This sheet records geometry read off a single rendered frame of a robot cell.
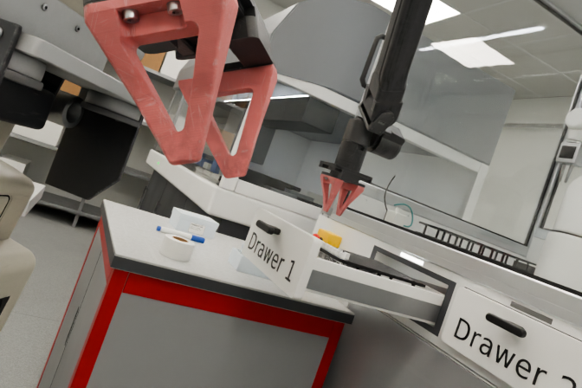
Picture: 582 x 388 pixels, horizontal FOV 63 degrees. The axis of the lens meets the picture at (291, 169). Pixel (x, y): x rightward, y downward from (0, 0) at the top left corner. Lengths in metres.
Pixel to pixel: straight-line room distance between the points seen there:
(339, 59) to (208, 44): 1.68
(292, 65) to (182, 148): 1.59
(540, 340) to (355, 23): 1.39
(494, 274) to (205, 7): 0.82
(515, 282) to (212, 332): 0.61
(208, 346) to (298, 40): 1.15
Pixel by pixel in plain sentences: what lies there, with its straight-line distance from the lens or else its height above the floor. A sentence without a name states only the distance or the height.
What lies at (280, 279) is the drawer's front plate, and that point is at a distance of 0.89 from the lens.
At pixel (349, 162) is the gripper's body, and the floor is 1.08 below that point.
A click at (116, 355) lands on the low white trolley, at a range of 1.08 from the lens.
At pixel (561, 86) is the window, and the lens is 1.05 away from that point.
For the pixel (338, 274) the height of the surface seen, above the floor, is 0.88.
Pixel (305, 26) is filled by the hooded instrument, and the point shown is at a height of 1.57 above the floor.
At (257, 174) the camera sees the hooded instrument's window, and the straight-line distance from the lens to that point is 1.78.
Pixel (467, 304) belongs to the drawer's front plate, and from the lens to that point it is 0.97.
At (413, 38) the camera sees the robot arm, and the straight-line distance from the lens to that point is 0.90.
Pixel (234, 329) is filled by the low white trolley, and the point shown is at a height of 0.66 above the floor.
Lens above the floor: 1.00
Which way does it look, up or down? 2 degrees up
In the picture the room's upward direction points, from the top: 20 degrees clockwise
